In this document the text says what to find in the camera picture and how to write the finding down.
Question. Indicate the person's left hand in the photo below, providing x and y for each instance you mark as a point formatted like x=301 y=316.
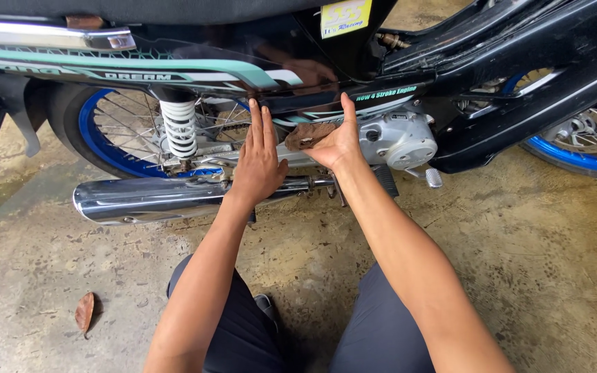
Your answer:
x=257 y=171

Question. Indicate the person's right hand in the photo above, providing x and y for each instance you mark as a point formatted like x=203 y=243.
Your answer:
x=342 y=147

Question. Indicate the brown cleaning cloth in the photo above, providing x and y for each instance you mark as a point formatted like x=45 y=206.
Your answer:
x=306 y=135

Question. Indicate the black rubber footpeg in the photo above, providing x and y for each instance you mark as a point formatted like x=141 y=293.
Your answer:
x=385 y=179

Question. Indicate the silver engine case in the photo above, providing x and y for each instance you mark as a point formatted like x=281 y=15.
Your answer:
x=407 y=140

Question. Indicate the white shock absorber spring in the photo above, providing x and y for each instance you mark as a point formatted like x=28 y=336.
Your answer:
x=178 y=129

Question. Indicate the chrome exhaust muffler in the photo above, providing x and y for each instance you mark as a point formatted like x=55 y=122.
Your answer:
x=148 y=199

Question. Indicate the yellow sticker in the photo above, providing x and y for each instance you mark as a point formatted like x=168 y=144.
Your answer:
x=345 y=16

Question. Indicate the grey shoe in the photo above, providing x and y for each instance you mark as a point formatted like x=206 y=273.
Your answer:
x=266 y=310

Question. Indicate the person's left leg dark trousers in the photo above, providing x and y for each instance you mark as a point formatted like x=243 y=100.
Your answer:
x=246 y=342

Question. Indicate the person's leg dark trousers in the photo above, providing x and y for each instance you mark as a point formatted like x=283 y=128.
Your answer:
x=246 y=342
x=381 y=326

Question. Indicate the blue-rimmed spoked rear wheel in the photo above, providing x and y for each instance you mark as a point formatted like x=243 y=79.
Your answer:
x=88 y=129

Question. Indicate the blue-rimmed spoked wheel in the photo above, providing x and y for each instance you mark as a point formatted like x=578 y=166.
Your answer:
x=578 y=158
x=88 y=129

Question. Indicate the black and teal motorcycle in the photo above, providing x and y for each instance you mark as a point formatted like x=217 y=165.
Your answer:
x=511 y=93

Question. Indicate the person's right leg dark trousers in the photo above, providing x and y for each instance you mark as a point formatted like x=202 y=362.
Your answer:
x=381 y=326

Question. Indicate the black motorcycle seat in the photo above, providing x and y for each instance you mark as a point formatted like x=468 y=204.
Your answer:
x=148 y=9

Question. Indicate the dry brown leaf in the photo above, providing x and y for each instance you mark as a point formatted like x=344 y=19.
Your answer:
x=84 y=312

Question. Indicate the blue-rimmed spoked front wheel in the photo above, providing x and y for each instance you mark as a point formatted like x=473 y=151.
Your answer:
x=578 y=158

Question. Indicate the silver front brake disc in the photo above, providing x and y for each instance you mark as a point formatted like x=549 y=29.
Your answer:
x=596 y=135

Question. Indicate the chrome grab rail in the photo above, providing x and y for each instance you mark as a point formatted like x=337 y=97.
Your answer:
x=44 y=35

